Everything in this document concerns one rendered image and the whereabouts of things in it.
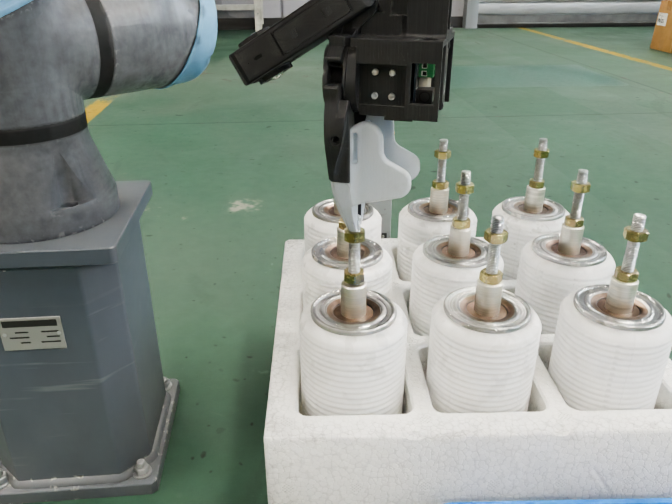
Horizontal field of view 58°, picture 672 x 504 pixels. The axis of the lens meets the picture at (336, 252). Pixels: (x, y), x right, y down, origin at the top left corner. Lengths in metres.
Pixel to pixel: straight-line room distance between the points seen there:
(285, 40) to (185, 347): 0.61
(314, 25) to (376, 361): 0.27
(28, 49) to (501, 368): 0.48
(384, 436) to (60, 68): 0.42
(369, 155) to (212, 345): 0.57
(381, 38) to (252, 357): 0.60
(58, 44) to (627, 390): 0.57
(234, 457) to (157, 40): 0.47
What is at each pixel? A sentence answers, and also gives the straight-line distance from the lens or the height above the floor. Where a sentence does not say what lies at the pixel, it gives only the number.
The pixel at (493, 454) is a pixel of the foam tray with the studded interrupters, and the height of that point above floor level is 0.16.
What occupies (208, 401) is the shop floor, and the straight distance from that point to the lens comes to 0.85.
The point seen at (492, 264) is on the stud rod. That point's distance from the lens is 0.53.
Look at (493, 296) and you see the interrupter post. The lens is 0.54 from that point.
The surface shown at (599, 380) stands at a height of 0.20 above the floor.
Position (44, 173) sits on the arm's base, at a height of 0.36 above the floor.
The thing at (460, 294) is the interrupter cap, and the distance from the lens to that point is 0.57.
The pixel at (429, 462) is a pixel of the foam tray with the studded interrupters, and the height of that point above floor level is 0.15.
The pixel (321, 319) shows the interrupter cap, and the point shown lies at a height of 0.25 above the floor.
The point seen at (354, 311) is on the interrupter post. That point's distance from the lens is 0.52.
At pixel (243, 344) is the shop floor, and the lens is 0.95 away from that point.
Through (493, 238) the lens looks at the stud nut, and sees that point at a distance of 0.51.
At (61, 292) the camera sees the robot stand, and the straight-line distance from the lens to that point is 0.62.
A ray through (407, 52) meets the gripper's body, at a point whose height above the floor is 0.48.
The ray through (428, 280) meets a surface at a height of 0.23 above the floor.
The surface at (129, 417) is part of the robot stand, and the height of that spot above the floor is 0.09.
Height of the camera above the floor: 0.53
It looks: 26 degrees down
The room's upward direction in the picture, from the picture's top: straight up
